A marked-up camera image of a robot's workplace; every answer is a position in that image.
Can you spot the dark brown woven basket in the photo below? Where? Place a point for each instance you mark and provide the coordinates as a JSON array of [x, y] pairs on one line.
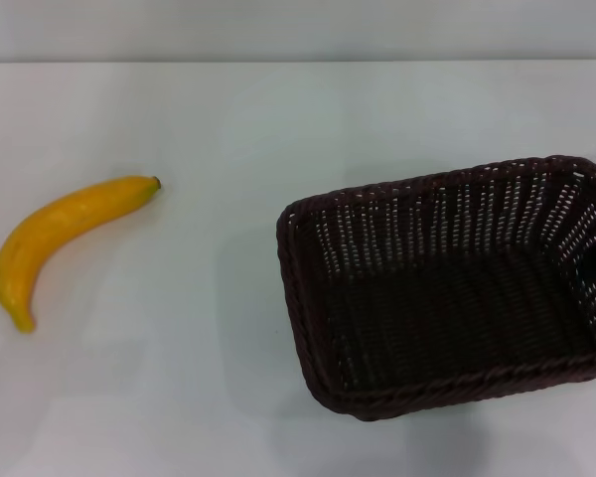
[[452, 308]]

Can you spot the yellow banana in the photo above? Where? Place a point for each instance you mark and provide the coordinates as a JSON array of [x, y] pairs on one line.
[[54, 218]]

